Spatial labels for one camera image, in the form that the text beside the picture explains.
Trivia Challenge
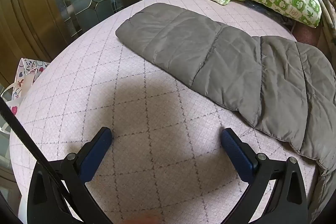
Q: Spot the white printed tote bag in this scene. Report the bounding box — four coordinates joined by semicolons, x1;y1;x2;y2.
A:
0;57;50;135

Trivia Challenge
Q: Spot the grey puffer jacket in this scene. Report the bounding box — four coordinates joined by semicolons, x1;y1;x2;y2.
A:
115;3;336;177

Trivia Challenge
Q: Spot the black strap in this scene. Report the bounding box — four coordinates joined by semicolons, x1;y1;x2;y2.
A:
0;97;87;224

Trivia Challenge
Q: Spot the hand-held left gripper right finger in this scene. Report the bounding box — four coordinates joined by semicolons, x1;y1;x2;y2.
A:
220;127;308;224

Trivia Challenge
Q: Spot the reddish brown cushion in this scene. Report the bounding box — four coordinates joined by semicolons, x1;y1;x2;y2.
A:
291;24;322;45

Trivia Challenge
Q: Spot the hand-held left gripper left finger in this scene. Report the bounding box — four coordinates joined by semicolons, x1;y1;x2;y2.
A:
27;127;113;224

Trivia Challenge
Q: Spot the cream leaf print blanket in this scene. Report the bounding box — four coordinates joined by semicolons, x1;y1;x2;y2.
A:
278;0;336;56

